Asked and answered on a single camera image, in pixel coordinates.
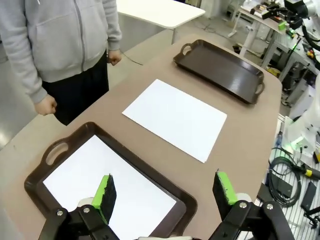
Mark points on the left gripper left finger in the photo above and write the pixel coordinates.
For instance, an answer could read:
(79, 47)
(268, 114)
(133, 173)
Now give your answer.
(105, 200)

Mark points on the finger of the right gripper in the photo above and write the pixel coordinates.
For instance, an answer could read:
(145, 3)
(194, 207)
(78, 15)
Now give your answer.
(282, 25)
(273, 13)

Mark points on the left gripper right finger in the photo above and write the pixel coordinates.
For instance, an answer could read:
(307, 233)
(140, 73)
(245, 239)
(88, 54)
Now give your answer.
(225, 195)

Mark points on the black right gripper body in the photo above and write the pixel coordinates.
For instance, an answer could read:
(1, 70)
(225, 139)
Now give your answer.
(295, 12)

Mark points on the white A4 paper sheet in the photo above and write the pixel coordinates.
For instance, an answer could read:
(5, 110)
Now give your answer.
(75, 175)
(175, 120)

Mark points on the person's right forearm grey sleeve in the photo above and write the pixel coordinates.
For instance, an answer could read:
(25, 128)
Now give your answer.
(27, 80)

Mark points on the person's left forearm grey sleeve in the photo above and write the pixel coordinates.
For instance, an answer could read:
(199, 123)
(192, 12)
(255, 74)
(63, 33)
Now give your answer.
(113, 37)

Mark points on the person's right hand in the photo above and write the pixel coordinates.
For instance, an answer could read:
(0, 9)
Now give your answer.
(46, 106)

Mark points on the person's left hand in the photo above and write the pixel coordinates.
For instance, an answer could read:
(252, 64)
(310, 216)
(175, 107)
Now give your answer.
(115, 57)

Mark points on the white legged background desk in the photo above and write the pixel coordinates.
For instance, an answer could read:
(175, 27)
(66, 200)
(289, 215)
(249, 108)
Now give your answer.
(265, 22)

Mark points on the brown plastic serving tray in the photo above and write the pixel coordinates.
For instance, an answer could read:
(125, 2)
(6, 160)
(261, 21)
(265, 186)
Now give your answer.
(220, 70)
(140, 165)

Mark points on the black power brick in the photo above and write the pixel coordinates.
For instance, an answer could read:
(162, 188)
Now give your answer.
(282, 186)

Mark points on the black flat device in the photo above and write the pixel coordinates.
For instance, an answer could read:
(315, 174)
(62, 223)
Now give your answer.
(308, 196)

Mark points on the yellow black plug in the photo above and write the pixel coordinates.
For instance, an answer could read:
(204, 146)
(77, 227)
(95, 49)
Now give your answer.
(310, 173)

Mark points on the white rounded table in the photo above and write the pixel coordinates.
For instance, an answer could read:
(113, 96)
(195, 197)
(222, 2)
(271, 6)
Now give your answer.
(162, 12)

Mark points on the person in grey hoodie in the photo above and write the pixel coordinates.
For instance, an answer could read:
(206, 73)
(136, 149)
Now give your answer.
(62, 37)

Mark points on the aluminium profile frame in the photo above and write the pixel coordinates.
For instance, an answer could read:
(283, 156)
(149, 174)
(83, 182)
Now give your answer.
(275, 50)

